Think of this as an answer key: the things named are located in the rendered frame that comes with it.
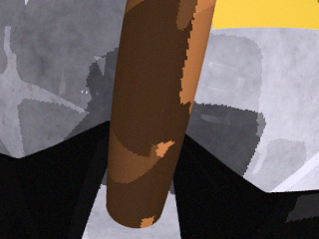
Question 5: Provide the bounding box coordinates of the brown cylinder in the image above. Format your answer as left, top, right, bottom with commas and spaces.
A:
105, 0, 216, 228

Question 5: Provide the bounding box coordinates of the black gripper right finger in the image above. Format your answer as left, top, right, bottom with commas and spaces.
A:
172, 132, 319, 239

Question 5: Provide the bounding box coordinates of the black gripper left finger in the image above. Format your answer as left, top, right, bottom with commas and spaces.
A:
0, 120, 111, 239

